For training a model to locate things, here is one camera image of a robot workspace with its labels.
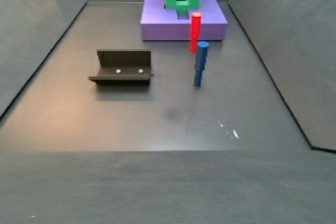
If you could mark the blue cylindrical peg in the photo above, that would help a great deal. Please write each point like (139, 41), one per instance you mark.
(202, 56)

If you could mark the green U-shaped block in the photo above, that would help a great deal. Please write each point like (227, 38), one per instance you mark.
(183, 0)

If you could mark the purple base block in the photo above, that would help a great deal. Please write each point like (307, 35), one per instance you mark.
(163, 25)

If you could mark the red hexagonal peg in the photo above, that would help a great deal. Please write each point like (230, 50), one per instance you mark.
(195, 30)

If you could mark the black angle bracket fixture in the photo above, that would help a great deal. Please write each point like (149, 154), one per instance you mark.
(123, 66)

